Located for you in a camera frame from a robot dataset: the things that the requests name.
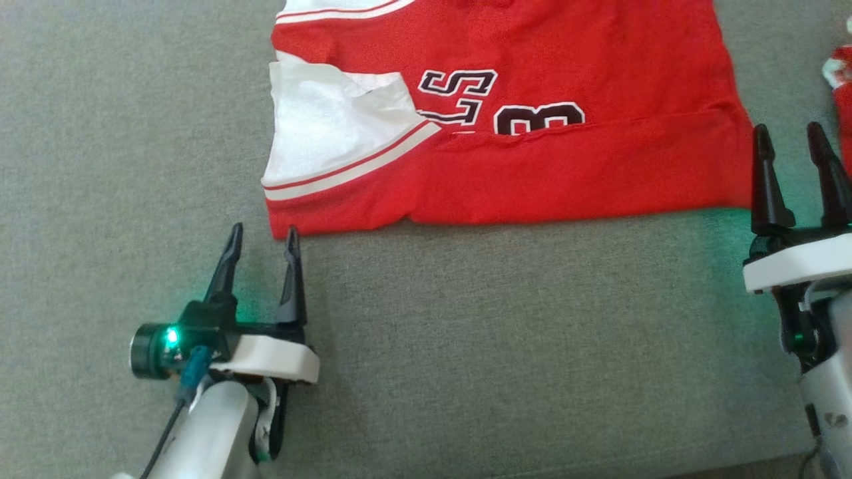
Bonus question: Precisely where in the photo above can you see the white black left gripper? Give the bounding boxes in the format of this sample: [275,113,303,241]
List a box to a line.
[180,223,320,463]

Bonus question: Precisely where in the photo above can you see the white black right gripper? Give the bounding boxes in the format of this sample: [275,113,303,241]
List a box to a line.
[742,122,852,373]

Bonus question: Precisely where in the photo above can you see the red shorts with white stripes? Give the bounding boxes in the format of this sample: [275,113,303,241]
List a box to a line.
[822,20,852,177]

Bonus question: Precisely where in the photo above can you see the red jersey with white trim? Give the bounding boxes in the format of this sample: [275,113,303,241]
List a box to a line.
[261,0,756,239]

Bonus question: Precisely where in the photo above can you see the large grey sofa seat cushion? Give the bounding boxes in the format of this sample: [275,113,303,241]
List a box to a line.
[0,0,852,479]

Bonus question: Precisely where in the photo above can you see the left camera cable teal plug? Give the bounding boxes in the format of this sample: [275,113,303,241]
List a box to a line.
[138,345,214,479]

